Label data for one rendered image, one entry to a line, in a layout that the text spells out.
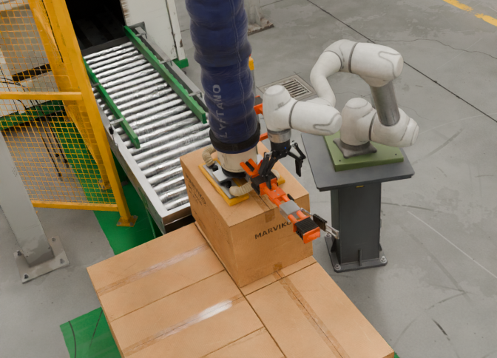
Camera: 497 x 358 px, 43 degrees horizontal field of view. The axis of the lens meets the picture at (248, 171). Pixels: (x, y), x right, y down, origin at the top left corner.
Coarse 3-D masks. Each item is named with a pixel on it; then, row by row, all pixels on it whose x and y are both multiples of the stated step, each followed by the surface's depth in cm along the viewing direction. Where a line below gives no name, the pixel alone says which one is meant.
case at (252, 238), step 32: (192, 160) 311; (192, 192) 316; (256, 192) 286; (288, 192) 284; (224, 224) 277; (256, 224) 277; (288, 224) 287; (224, 256) 302; (256, 256) 289; (288, 256) 299
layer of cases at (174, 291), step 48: (192, 240) 324; (96, 288) 305; (144, 288) 302; (192, 288) 298; (240, 288) 295; (288, 288) 292; (336, 288) 289; (144, 336) 280; (192, 336) 277; (240, 336) 274; (288, 336) 272; (336, 336) 269
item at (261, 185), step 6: (258, 174) 271; (270, 174) 271; (252, 180) 268; (258, 180) 268; (264, 180) 268; (276, 180) 267; (252, 186) 271; (258, 186) 265; (264, 186) 266; (258, 192) 267; (264, 192) 268
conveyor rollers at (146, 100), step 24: (120, 48) 509; (96, 72) 481; (120, 72) 473; (144, 72) 470; (96, 96) 451; (120, 96) 450; (144, 96) 442; (168, 96) 438; (144, 120) 418; (168, 120) 415; (192, 120) 413; (144, 144) 396; (168, 144) 393; (192, 144) 390; (144, 168) 381; (168, 168) 377; (168, 192) 356
